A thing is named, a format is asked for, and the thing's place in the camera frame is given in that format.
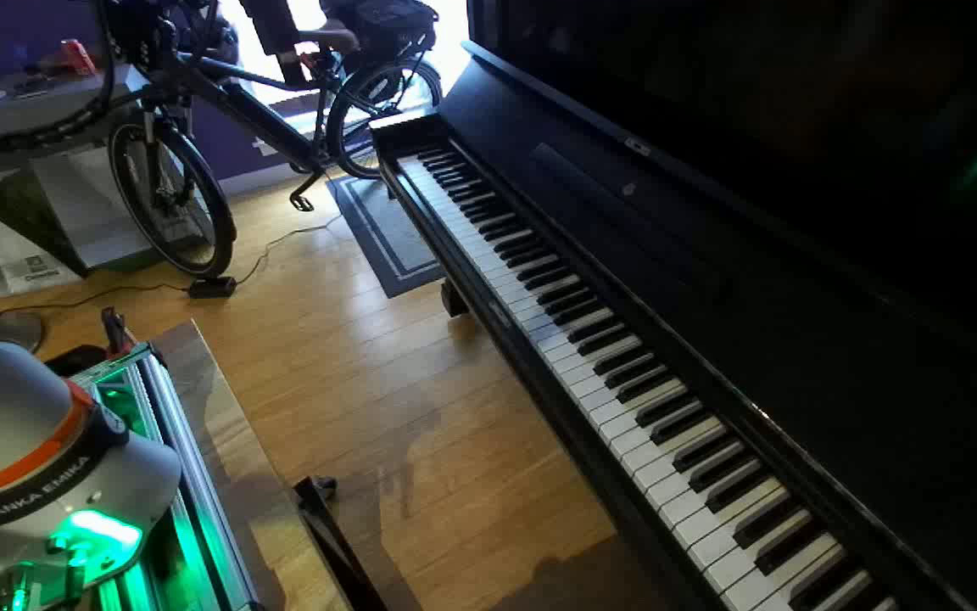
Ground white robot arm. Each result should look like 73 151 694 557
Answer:
0 344 178 611

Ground black upright piano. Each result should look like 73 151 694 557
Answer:
373 0 977 611

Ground grey door mat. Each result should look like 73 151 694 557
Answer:
328 177 442 300

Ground black bicycle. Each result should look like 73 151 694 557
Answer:
99 0 442 282

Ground grey table with papers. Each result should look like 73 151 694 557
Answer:
0 76 154 272

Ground black stand bracket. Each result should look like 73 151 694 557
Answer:
296 475 388 611

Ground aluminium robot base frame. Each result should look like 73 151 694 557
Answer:
77 349 266 611

